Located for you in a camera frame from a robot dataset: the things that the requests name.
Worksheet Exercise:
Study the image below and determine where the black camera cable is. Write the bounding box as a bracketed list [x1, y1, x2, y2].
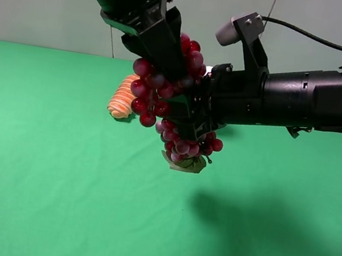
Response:
[257, 15, 342, 53]

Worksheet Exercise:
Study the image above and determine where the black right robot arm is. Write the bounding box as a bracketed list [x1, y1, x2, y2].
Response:
[166, 61, 342, 140]

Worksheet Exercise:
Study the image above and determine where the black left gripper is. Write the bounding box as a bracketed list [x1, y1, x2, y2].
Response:
[100, 0, 187, 80]

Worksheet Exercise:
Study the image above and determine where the orange striped bread roll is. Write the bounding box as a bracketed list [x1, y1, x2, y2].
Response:
[107, 74, 139, 119]

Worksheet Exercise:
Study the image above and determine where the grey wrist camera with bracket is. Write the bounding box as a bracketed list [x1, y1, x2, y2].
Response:
[215, 12, 268, 71]

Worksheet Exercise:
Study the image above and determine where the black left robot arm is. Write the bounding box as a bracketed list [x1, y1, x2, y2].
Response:
[96, 0, 187, 82]

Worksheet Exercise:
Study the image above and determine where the white milk bottle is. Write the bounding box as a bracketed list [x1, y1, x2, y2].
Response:
[203, 66, 213, 77]

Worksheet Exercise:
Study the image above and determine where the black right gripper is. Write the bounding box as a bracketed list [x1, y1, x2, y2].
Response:
[163, 64, 268, 141]

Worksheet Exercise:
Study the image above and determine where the red grape bunch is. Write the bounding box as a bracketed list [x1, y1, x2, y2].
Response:
[130, 33, 223, 174]

